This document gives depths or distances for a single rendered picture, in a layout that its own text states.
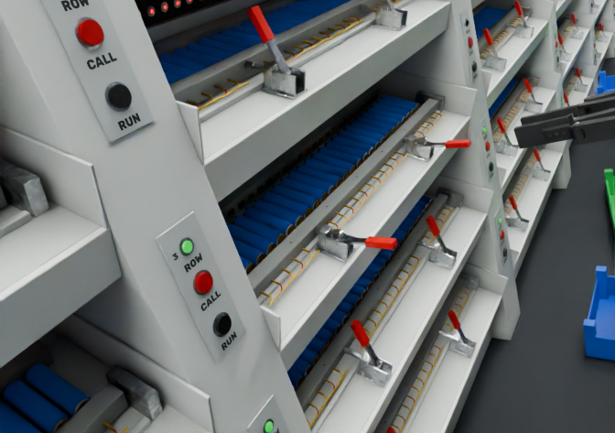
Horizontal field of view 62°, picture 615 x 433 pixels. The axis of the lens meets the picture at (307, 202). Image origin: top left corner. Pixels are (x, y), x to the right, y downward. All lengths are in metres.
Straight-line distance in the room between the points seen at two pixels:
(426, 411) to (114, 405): 0.58
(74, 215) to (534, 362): 0.98
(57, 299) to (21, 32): 0.16
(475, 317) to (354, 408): 0.46
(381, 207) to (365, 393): 0.24
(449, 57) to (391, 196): 0.32
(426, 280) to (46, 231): 0.63
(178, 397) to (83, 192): 0.19
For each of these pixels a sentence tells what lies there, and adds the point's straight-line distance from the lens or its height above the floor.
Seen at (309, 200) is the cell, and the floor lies 0.57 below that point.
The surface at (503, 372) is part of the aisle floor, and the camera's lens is 1.18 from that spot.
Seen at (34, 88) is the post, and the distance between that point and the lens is 0.36.
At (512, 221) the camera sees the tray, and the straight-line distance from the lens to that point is 1.35.
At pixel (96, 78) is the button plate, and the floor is 0.81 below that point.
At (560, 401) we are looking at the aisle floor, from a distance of 1.12.
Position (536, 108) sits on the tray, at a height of 0.34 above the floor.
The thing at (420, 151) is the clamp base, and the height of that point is 0.54.
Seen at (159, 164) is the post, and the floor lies 0.74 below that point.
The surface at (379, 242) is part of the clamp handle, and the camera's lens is 0.57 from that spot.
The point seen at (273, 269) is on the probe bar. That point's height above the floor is 0.56.
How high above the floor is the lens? 0.83
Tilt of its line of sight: 23 degrees down
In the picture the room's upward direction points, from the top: 18 degrees counter-clockwise
